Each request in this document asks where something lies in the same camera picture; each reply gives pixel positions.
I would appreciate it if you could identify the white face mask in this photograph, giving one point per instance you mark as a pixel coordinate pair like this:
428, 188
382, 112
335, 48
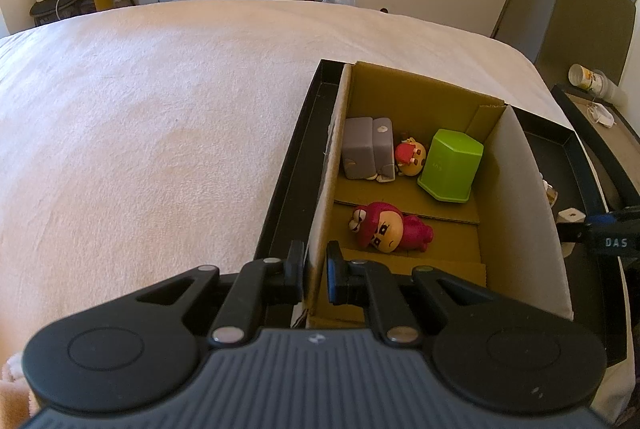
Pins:
604, 115

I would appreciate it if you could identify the white paper cup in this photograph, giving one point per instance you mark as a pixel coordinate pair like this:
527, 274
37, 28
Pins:
582, 76

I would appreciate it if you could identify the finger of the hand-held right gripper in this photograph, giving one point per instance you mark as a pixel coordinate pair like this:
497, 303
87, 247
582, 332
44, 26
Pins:
575, 233

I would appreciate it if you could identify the green plastic container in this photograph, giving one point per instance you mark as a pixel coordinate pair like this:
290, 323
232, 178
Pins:
445, 164

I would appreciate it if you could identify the black bedside table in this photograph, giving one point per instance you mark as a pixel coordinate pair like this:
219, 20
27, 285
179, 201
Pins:
575, 109

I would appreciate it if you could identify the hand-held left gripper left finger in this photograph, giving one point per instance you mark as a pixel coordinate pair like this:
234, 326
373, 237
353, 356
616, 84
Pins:
295, 274

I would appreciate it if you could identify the small red yellow figure toy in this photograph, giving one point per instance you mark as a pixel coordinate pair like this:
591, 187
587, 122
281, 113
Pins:
412, 159

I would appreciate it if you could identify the grey block toy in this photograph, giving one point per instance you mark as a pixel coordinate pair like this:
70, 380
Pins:
357, 144

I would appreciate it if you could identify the small white cube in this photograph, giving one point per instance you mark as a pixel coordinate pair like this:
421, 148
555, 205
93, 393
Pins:
570, 214

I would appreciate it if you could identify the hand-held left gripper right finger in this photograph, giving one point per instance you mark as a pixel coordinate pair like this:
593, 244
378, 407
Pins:
331, 279

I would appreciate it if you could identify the clear plastic cup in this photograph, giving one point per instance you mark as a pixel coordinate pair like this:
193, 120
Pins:
614, 88

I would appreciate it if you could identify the black tray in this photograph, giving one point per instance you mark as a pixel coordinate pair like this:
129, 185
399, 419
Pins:
285, 189

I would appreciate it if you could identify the brown cardboard box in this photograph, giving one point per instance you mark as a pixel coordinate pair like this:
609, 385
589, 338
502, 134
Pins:
450, 229

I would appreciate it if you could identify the small white yellow toy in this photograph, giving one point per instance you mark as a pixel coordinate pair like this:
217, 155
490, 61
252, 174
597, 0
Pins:
550, 195

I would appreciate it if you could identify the magenta figure toy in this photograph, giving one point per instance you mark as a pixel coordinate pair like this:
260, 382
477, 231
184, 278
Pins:
415, 234

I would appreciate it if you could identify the peach fleece cloth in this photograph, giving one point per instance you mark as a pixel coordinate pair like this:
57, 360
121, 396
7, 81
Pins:
12, 394

